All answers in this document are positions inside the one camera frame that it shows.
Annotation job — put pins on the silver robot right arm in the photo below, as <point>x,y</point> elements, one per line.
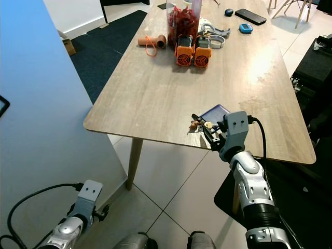
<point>254,181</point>

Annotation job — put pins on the grey robot leg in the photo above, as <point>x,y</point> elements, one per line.
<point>199,241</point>
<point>132,241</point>

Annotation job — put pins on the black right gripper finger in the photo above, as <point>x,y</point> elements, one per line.
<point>202,120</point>
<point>208,137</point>

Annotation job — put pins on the grey robot right leg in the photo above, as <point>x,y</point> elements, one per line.
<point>199,241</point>

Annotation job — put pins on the small black round mouse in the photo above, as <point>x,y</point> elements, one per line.
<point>229,12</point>

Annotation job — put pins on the white chair with wooden legs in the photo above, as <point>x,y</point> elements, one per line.
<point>298,13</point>

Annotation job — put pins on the clear jar of red chillies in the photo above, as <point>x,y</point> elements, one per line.
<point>184,26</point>

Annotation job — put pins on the blue card holder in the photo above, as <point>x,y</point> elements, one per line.
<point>217,111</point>

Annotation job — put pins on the wooden table leg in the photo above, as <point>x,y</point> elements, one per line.
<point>134,163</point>

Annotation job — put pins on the small flat black object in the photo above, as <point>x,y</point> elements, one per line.
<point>163,5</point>

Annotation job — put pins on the brown cardboard box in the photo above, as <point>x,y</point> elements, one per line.
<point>69,46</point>

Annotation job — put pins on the dark grey rug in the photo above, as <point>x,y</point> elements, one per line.
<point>109,52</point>

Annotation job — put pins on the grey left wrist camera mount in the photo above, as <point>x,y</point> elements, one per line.
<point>88,196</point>

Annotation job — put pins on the grey robot left leg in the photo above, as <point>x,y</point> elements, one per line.
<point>132,241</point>

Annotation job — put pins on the grey plastic tool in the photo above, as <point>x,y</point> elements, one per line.
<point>218,31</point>

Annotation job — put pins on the black equipment cart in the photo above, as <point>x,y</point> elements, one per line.
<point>314,72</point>

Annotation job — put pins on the black cabinet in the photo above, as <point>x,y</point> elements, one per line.
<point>324,4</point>

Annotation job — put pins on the blue round timer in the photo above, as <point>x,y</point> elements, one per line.
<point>246,28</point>

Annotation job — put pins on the orange and black fan unit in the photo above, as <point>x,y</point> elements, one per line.
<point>184,57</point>
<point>202,58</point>

